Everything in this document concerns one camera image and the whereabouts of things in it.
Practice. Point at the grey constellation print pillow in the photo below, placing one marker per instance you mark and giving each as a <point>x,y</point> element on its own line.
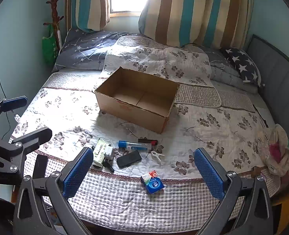
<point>85,49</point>

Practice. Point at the white plastic clip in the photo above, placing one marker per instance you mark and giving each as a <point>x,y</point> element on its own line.
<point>157,157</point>

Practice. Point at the black smartphone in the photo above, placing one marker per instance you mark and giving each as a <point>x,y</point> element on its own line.
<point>129,159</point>

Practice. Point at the small blue and red box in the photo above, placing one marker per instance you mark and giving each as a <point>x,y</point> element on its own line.
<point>153,182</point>

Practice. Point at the small black cylinder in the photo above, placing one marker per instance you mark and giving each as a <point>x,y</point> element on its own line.
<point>109,167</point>

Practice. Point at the folded floral quilt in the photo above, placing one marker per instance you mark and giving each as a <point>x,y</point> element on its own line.
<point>156,58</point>

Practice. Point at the red and black lighter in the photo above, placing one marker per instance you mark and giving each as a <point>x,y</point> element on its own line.
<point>148,141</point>

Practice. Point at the green and white packet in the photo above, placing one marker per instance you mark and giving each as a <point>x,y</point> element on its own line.
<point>98,153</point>

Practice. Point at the wooden coat rack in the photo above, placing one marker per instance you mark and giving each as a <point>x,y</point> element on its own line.
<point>53,9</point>

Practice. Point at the white plastic bag pink contents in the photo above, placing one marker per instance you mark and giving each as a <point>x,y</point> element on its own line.
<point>276,149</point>

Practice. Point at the green hanging bag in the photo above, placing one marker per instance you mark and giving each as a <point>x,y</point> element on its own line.
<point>49,49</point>

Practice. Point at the clear eye drops pack blue label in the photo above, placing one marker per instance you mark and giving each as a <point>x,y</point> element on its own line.
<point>134,145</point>

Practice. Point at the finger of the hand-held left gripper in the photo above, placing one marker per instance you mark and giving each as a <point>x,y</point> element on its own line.
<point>14,102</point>
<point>29,139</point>

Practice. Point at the cardboard box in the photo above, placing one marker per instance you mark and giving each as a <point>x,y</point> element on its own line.
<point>134,102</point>

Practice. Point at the grey padded headboard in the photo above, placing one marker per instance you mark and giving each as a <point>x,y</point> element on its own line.
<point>274,73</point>

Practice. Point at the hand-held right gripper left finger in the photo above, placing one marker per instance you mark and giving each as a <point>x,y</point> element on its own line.
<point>77,173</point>

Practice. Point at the white charger plug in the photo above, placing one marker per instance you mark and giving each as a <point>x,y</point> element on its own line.
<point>109,152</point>

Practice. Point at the floral quilted bedspread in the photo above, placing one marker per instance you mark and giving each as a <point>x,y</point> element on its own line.
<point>208,137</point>

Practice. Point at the checkered quilted pad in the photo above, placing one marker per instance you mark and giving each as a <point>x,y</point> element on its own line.
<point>198,95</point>

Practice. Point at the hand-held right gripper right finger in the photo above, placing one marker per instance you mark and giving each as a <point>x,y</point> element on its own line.
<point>210,173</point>

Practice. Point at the wooden bed frame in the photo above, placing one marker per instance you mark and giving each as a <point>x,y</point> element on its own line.
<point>284,213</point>

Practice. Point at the dark star print pillow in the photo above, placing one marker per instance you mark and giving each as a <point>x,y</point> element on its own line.
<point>242,61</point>

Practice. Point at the striped curtain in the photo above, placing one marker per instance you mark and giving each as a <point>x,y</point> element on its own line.
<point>90,5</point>
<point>195,12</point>

